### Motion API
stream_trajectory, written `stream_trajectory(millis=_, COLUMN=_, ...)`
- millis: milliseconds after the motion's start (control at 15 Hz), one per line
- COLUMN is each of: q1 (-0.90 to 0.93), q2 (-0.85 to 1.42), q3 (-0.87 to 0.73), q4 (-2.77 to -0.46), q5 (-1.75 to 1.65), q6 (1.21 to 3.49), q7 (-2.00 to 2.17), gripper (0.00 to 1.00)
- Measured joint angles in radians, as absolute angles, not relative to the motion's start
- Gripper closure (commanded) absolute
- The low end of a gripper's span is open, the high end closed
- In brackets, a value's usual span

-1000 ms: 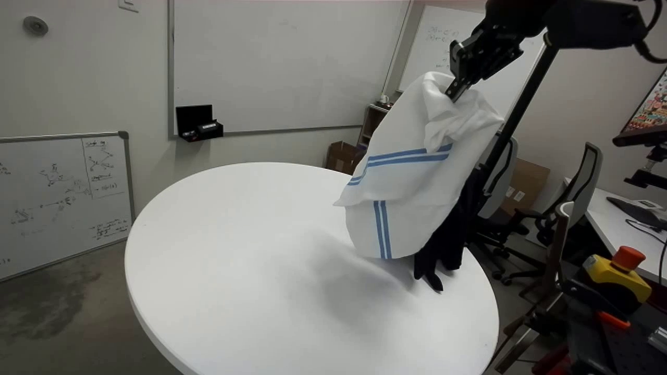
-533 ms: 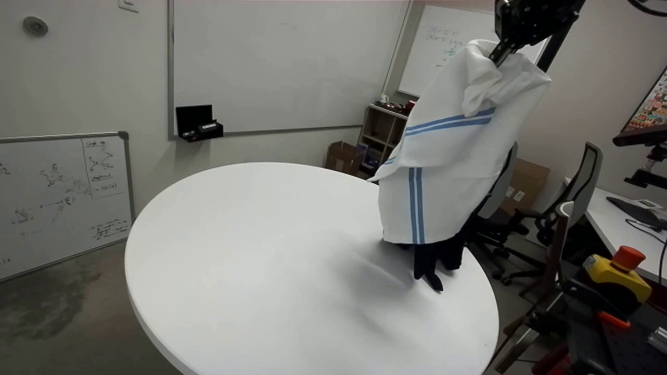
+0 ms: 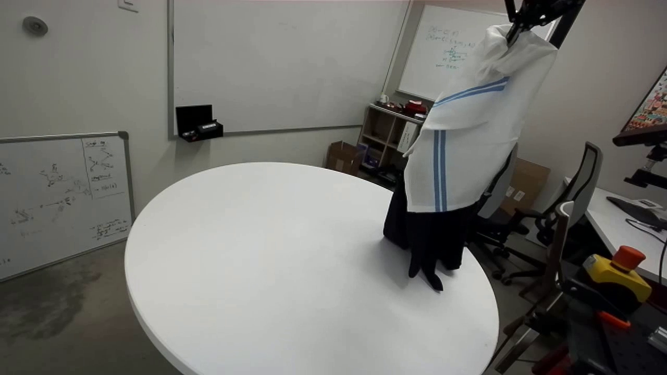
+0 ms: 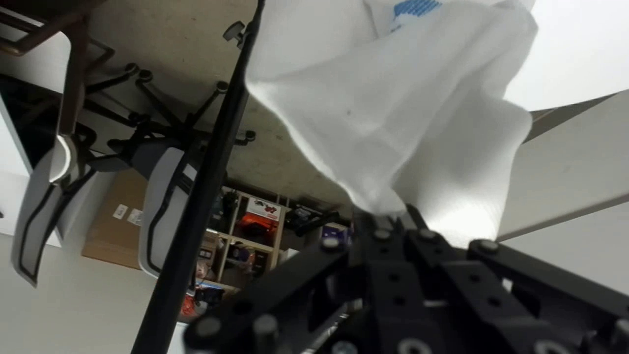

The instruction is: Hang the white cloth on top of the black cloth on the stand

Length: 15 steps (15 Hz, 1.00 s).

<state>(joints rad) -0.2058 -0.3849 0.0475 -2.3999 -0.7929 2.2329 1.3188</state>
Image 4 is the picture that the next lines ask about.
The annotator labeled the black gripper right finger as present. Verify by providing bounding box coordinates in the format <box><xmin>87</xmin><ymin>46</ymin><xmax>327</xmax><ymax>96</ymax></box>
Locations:
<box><xmin>392</xmin><ymin>204</ymin><xmax>629</xmax><ymax>354</ymax></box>

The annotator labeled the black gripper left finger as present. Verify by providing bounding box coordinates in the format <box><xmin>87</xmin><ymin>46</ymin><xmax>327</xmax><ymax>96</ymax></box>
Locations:
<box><xmin>185</xmin><ymin>214</ymin><xmax>398</xmax><ymax>354</ymax></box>

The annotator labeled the white cloth with blue stripes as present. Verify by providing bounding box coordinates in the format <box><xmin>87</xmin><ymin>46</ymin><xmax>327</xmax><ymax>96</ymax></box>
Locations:
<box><xmin>244</xmin><ymin>0</ymin><xmax>539</xmax><ymax>247</ymax></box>

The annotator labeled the black stand pole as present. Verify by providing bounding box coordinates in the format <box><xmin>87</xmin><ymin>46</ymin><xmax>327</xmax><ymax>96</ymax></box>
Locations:
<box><xmin>130</xmin><ymin>0</ymin><xmax>268</xmax><ymax>354</ymax></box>

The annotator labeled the wooden cube shelf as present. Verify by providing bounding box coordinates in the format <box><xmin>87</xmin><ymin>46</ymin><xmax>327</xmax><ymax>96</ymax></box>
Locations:
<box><xmin>195</xmin><ymin>184</ymin><xmax>356</xmax><ymax>306</ymax></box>

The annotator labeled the flat cardboard box with labels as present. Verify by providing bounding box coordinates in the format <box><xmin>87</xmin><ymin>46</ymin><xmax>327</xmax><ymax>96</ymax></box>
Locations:
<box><xmin>81</xmin><ymin>168</ymin><xmax>154</xmax><ymax>271</ymax></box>

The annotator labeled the dark red brown table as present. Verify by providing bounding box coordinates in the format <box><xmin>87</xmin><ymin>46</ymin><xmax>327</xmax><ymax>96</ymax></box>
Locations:
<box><xmin>0</xmin><ymin>0</ymin><xmax>111</xmax><ymax>139</ymax></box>

